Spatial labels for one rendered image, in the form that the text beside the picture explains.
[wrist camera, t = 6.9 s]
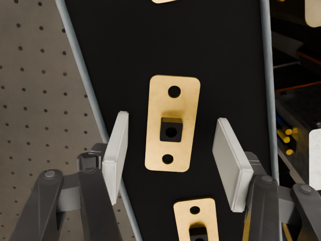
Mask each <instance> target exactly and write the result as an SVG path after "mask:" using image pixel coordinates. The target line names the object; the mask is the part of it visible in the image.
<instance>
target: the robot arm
mask: <svg viewBox="0 0 321 241"><path fill-rule="evenodd" d="M127 147H128V113H127V111H120V112H119V113H118V116H117V119H116V122H115V125H114V128H113V131H112V134H111V137H110V140H109V143H96V144H94V145H93V146H92V147H91V149H90V152H85V153H82V154H80V155H79V156H78V157H77V171H78V172H77V173H74V174H70V175H63V172H62V171H60V170H58V169H48V170H45V171H43V172H41V173H40V174H39V175H38V177H37V179H36V181H35V183H34V185H33V187H32V190H31V192H30V194H29V196H28V198H27V200H26V203H25V205H24V207H23V209H22V211H21V213H20V216H19V218H18V220H17V222H16V224H15V226H14V229H13V231H12V233H11V235H10V237H9V240H8V241H59V238H60V234H61V230H62V226H63V223H64V218H65V215H66V211H71V210H76V209H80V214H81V220H82V226H83V233H84V239H85V241H123V240H122V237H121V233H120V230H119V227H118V223H117V219H116V216H115V213H114V210H113V206H112V205H114V204H116V200H117V196H118V190H119V185H120V180H121V176H122V171H123V166H124V161H125V157H126V152H127ZM212 151H213V155H214V158H215V161H216V165H217V168H218V171H219V174H220V177H221V180H222V183H223V186H224V189H225V193H226V196H227V199H228V202H229V205H230V208H231V210H232V211H233V212H243V211H244V209H245V205H246V204H247V210H246V215H245V218H244V223H245V225H244V232H243V240H242V241H280V236H279V222H281V224H282V227H283V230H284V232H285V234H286V237H287V240H288V241H321V197H320V195H319V194H318V192H317V191H316V190H315V189H314V188H312V187H311V186H309V185H307V184H303V183H296V184H294V185H293V187H292V189H291V188H287V187H283V186H279V185H278V182H277V180H276V179H275V178H273V177H271V176H269V175H267V174H266V171H265V170H264V168H263V166H262V165H261V163H260V161H259V159H258V158H257V156H256V155H254V154H253V153H252V152H244V151H243V149H242V147H241V145H240V143H239V141H238V139H237V137H236V136H235V134H234V132H233V130H232V128H231V126H230V124H229V122H228V120H227V119H226V118H219V119H217V125H216V130H215V136H214V143H213V149H212Z"/></svg>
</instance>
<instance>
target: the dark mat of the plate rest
mask: <svg viewBox="0 0 321 241"><path fill-rule="evenodd" d="M65 3H66V6H67V9H68V12H69V15H70V19H71V22H72V25H73V28H74V31H75V34H76V37H77V40H78V43H79V46H80V49H81V52H82V55H83V58H84V61H85V65H86V68H87V71H88V74H89V77H90V80H91V83H92V86H93V89H94V92H95V95H96V99H97V101H98V104H99V108H100V111H101V114H102V117H103V120H104V123H105V126H106V129H107V132H108V135H109V138H110V137H111V134H112V131H113V128H114V125H115V122H116V119H117V116H118V113H119V112H120V111H127V113H128V147H127V152H126V157H125V161H124V166H123V171H122V178H123V181H124V184H125V187H126V190H127V193H128V197H129V200H130V203H131V206H132V209H133V212H134V215H135V218H136V221H137V224H138V227H139V230H140V233H141V236H142V240H143V241H180V240H179V234H178V229H177V224H176V218H175V213H174V207H173V204H174V202H175V201H177V200H181V199H189V198H196V197H206V196H210V197H212V198H214V201H215V210H216V219H217V229H218V239H219V241H242V240H243V232H244V225H245V223H244V218H245V215H246V210H247V204H246V205H245V209H244V211H243V212H233V211H232V210H231V208H230V205H229V202H228V199H227V196H226V193H225V189H224V186H223V183H222V180H221V177H220V174H219V171H218V168H217V165H216V161H215V158H214V155H213V151H212V149H213V143H214V136H215V130H216V125H217V119H219V118H226V119H227V120H228V122H229V124H230V126H231V128H232V130H233V132H234V134H235V136H236V137H237V139H238V141H239V143H240V145H241V147H242V149H243V151H244V152H252V153H253V154H254V155H256V156H257V158H258V159H259V161H260V163H261V165H262V166H263V168H264V170H265V171H266V174H267V175H269V176H272V173H271V159H270V145H269V131H268V110H267V96H266V82H265V67H264V53H263V39H262V24H261V10H260V0H174V1H169V2H163V3H155V2H153V1H152V0H65ZM157 74H159V75H173V76H186V77H195V78H197V79H198V80H199V82H200V92H199V99H198V106H197V113H196V120H195V127H194V134H193V144H192V151H191V158H190V165H189V168H188V170H187V171H185V172H174V171H158V170H149V169H147V168H146V166H145V155H146V139H147V124H148V108H149V93H150V79H151V78H152V76H154V75H157Z"/></svg>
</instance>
